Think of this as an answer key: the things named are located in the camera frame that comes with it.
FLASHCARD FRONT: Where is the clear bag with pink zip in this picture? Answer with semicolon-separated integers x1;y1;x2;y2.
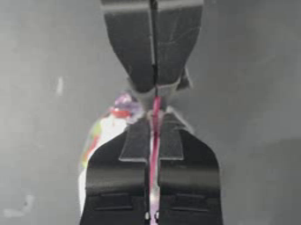
76;91;196;225

